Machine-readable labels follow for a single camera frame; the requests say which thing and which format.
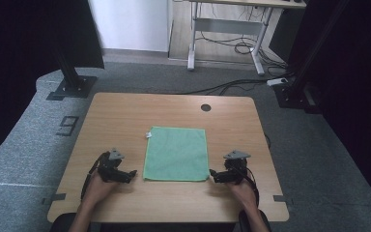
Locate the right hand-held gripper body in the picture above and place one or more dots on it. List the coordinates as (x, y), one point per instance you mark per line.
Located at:
(236, 167)

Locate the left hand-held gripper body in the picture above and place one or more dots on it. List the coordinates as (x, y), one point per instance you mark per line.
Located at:
(109, 164)

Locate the green cloth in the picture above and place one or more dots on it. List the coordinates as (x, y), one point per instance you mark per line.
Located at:
(176, 154)

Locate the person's right hand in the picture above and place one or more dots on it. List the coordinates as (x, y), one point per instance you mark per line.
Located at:
(244, 195)

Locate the person's left hand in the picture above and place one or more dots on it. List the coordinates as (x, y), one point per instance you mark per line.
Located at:
(99, 190)

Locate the grey tape strip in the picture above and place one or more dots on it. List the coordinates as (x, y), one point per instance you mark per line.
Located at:
(281, 198)
(54, 197)

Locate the black tape digit mark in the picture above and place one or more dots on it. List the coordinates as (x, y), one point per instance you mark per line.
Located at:
(68, 125)

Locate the person's left leg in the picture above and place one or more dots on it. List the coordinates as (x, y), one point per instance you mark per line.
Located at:
(59, 224)

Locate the black metal stand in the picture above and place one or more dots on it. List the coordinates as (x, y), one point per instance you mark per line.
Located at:
(294, 95)
(74, 85)

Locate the white power strip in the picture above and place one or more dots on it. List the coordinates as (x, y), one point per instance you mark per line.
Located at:
(277, 81)

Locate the black curtain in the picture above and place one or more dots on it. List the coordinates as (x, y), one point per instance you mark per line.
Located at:
(357, 96)
(19, 64)

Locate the black cabinet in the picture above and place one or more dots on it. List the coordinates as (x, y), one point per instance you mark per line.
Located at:
(281, 32)

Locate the white desk frame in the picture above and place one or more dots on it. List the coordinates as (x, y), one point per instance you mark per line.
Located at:
(228, 26)

